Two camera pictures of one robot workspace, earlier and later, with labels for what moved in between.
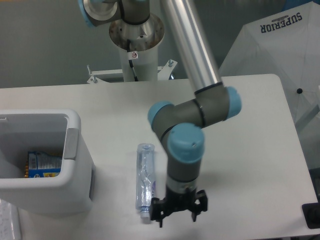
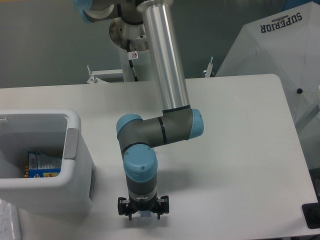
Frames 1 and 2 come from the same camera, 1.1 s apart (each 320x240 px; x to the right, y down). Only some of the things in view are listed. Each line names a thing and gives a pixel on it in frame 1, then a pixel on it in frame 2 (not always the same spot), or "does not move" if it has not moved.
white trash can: (55, 131) does not move
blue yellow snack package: (42, 165) does not move
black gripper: (177, 202) → (127, 207)
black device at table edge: (311, 213) does not move
